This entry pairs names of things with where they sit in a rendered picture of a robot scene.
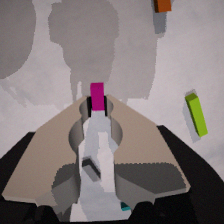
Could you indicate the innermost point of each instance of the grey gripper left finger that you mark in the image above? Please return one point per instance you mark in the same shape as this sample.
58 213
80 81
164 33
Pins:
42 168

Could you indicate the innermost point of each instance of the orange rectangular block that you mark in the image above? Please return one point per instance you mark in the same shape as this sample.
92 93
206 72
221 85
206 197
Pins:
162 5

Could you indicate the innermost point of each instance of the magenta block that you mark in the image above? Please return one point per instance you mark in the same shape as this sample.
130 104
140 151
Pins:
97 96

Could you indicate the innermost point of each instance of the turquoise rod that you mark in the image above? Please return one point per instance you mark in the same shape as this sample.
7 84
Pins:
124 207

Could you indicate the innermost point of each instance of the grey rod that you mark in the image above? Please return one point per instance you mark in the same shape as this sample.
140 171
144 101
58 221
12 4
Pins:
91 170

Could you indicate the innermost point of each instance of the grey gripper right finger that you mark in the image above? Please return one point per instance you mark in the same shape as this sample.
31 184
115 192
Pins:
152 164

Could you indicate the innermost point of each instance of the lime green rod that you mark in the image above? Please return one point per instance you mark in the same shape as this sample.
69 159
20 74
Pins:
196 113

